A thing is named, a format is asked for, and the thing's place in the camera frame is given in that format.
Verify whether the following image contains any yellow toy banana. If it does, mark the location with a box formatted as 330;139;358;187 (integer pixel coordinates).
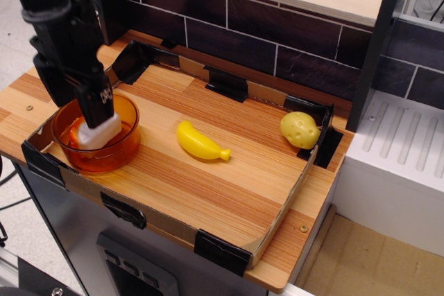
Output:
176;121;231;161

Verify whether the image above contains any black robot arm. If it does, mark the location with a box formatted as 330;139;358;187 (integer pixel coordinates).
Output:
19;0;114;128

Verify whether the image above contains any grey toy oven panel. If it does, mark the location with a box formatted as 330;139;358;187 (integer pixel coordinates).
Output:
96;233;180;295

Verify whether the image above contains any orange transparent plastic pot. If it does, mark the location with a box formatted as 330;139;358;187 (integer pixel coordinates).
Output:
51;93;140;173

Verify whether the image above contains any dark grey right post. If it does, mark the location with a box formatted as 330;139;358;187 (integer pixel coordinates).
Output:
346;0;398;132

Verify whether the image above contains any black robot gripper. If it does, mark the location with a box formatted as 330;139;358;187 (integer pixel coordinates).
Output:
22;0;114;129

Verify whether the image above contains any yellow toy potato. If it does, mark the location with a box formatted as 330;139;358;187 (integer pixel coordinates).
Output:
280;112;321;149

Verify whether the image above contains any white toy sink drainboard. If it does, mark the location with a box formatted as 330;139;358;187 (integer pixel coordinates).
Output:
333;91;443;256

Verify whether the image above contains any taped cardboard fence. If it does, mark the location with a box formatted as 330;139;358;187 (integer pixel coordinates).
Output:
22;42;345;279

